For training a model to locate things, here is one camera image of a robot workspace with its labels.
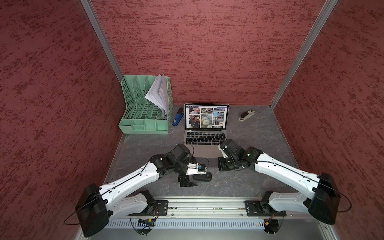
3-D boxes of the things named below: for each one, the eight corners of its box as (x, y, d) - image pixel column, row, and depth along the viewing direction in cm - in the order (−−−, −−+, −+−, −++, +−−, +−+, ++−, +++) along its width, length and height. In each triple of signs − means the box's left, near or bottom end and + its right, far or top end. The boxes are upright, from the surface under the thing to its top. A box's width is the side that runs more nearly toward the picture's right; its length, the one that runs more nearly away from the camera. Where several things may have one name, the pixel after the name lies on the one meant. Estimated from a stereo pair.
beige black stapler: (241, 122, 114) (242, 118, 110) (237, 118, 116) (238, 114, 113) (254, 115, 118) (256, 111, 114) (250, 112, 121) (252, 108, 117)
